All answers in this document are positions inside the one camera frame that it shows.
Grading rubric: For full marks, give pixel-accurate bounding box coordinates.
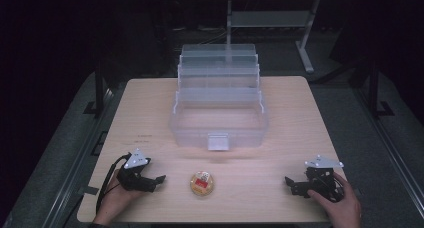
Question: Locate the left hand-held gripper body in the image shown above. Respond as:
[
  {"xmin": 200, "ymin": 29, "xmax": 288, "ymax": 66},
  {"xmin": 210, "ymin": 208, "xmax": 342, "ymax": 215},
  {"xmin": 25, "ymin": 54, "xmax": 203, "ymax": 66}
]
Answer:
[{"xmin": 116, "ymin": 148, "xmax": 158, "ymax": 193}]

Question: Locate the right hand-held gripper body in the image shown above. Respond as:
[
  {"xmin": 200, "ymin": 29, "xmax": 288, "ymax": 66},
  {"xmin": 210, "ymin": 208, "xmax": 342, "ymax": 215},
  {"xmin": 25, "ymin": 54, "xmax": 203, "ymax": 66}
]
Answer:
[{"xmin": 290, "ymin": 154, "xmax": 345, "ymax": 203}]

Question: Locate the round yellow snack packet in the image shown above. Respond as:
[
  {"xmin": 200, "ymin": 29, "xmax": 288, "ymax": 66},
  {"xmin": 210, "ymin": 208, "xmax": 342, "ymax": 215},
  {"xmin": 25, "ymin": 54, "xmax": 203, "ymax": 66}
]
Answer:
[{"xmin": 189, "ymin": 170, "xmax": 215, "ymax": 197}]

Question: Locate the clear plastic tiered storage box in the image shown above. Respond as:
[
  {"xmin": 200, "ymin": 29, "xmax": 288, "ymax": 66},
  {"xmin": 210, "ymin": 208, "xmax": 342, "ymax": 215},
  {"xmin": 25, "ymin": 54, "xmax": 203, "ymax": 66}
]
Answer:
[{"xmin": 168, "ymin": 43, "xmax": 270, "ymax": 152}]

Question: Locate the person's right hand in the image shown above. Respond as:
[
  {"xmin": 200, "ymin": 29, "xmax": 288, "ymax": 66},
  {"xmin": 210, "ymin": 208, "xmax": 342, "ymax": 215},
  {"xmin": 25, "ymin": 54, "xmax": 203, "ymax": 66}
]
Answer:
[{"xmin": 307, "ymin": 171, "xmax": 363, "ymax": 228}]

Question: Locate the grey metal stand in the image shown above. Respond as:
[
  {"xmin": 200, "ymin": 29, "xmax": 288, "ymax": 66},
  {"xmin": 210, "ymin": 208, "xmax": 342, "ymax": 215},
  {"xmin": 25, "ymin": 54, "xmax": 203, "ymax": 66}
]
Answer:
[{"xmin": 226, "ymin": 0, "xmax": 321, "ymax": 74}]

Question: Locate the black cable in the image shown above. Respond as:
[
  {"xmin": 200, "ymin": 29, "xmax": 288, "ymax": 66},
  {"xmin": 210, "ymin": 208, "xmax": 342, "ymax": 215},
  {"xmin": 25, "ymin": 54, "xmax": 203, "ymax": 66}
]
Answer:
[{"xmin": 95, "ymin": 152, "xmax": 133, "ymax": 215}]

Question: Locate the black metal post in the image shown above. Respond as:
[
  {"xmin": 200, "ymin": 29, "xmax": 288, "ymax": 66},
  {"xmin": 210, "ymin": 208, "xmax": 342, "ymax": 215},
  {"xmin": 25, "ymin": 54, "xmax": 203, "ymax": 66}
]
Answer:
[
  {"xmin": 368, "ymin": 59, "xmax": 396, "ymax": 118},
  {"xmin": 82, "ymin": 59, "xmax": 108, "ymax": 116}
]

